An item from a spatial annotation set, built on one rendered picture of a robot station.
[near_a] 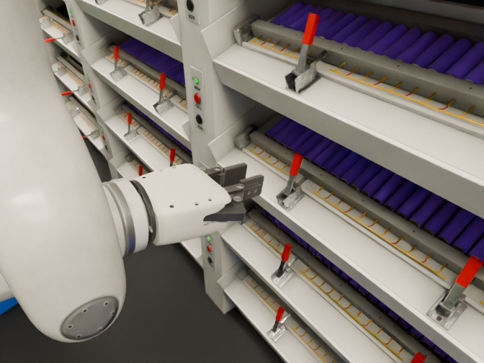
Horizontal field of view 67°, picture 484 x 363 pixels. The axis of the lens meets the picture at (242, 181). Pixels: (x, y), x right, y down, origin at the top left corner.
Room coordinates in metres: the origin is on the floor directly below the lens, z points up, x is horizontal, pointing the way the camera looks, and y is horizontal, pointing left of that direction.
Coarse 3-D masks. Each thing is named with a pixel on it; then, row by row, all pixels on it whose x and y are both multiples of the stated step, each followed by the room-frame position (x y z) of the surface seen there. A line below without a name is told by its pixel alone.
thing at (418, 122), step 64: (256, 0) 0.65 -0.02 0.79; (320, 0) 0.62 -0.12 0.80; (384, 0) 0.55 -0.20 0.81; (448, 0) 0.48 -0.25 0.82; (256, 64) 0.54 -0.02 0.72; (320, 64) 0.50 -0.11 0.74; (384, 64) 0.42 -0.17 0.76; (448, 64) 0.41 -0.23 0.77; (320, 128) 0.42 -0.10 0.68; (384, 128) 0.35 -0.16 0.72; (448, 128) 0.33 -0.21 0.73; (448, 192) 0.28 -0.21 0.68
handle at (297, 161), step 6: (294, 156) 0.47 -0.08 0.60; (300, 156) 0.46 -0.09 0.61; (294, 162) 0.47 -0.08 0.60; (300, 162) 0.47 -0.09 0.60; (294, 168) 0.46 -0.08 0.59; (294, 174) 0.46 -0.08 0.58; (288, 180) 0.47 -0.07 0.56; (294, 180) 0.46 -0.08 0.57; (288, 186) 0.46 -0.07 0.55; (288, 192) 0.46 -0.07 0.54
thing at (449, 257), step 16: (256, 144) 0.60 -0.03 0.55; (272, 144) 0.57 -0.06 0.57; (288, 160) 0.53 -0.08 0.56; (304, 160) 0.52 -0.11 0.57; (320, 176) 0.47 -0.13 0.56; (336, 192) 0.44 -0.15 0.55; (352, 192) 0.43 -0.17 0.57; (368, 208) 0.40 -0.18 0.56; (384, 208) 0.39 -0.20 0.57; (384, 224) 0.38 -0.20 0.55; (400, 224) 0.36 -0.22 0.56; (416, 240) 0.34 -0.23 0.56; (432, 240) 0.33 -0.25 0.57; (432, 256) 0.32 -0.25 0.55; (448, 256) 0.31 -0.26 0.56; (464, 256) 0.30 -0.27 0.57; (480, 272) 0.28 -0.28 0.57; (480, 288) 0.27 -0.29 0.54
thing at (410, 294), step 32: (256, 128) 0.63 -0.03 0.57; (224, 160) 0.59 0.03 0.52; (320, 192) 0.47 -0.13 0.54; (288, 224) 0.44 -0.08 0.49; (320, 224) 0.41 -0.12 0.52; (352, 256) 0.35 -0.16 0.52; (384, 256) 0.34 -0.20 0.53; (416, 256) 0.33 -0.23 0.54; (384, 288) 0.30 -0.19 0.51; (416, 288) 0.29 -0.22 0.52; (416, 320) 0.26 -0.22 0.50; (480, 320) 0.24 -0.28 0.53; (448, 352) 0.23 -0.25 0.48; (480, 352) 0.21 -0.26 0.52
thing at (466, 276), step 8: (472, 256) 0.27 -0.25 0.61; (472, 264) 0.26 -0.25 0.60; (480, 264) 0.26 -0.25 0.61; (464, 272) 0.26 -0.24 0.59; (472, 272) 0.25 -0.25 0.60; (456, 280) 0.26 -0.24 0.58; (464, 280) 0.25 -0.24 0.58; (456, 288) 0.26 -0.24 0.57; (464, 288) 0.25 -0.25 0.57; (448, 296) 0.25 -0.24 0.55; (456, 296) 0.25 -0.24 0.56; (448, 304) 0.25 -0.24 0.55
